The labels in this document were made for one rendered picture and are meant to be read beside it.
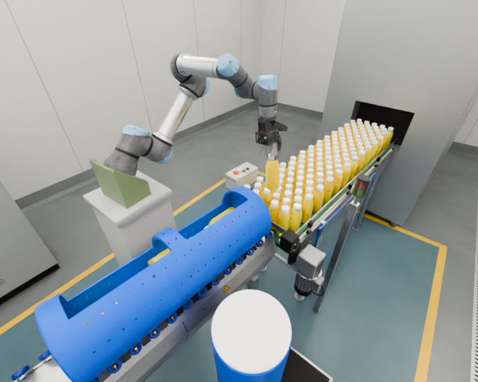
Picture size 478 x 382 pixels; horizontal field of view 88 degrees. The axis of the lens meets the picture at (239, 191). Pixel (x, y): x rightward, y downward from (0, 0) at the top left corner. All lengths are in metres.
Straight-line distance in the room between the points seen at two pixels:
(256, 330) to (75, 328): 0.55
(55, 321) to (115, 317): 0.15
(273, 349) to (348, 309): 1.44
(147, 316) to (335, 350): 1.52
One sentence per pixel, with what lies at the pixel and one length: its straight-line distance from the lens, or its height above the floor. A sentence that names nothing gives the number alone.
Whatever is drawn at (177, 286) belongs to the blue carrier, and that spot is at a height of 1.15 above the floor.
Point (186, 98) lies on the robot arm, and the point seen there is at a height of 1.55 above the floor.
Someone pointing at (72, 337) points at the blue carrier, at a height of 1.21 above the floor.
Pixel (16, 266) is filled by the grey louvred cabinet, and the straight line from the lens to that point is 2.70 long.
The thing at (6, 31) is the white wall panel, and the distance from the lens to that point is 3.50.
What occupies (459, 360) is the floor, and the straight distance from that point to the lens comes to 2.52.
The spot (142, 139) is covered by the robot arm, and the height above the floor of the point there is 1.42.
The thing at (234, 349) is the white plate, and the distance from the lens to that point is 0.95.
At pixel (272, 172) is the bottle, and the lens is 1.20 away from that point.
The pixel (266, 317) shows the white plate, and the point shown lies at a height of 1.04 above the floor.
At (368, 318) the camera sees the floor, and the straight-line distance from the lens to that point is 2.35.
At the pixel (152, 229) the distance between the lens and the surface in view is 1.42.
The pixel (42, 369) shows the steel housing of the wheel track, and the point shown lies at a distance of 1.25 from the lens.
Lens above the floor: 1.93
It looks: 37 degrees down
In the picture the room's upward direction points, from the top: straight up
